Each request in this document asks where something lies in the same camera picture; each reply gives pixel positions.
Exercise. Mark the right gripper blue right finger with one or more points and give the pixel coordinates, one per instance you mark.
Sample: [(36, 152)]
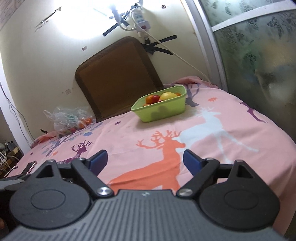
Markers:
[(193, 162)]

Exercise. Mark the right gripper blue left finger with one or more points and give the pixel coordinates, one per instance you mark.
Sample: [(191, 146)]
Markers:
[(97, 162)]

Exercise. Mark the yellow lemon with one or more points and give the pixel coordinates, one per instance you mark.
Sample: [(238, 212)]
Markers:
[(167, 96)]

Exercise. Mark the pink patterned bed sheet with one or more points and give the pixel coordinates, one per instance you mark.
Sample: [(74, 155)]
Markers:
[(146, 156)]

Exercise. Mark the clear plastic fruit bag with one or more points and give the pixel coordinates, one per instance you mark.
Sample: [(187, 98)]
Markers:
[(69, 120)]

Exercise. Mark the light green plastic basket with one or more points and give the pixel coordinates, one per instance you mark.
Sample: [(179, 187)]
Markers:
[(162, 109)]

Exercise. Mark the red cherry tomato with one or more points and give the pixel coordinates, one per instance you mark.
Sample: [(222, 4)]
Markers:
[(155, 99)]

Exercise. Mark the brown woven seat cushion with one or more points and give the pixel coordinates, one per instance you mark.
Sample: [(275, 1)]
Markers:
[(113, 79)]

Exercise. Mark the frosted glass sliding door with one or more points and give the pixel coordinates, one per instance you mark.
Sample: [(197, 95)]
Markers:
[(249, 48)]

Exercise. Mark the white power strip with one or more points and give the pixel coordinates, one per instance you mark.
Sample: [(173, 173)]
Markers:
[(141, 25)]

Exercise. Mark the black tape on wall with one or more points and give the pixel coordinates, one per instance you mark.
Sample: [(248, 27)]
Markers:
[(124, 21)]

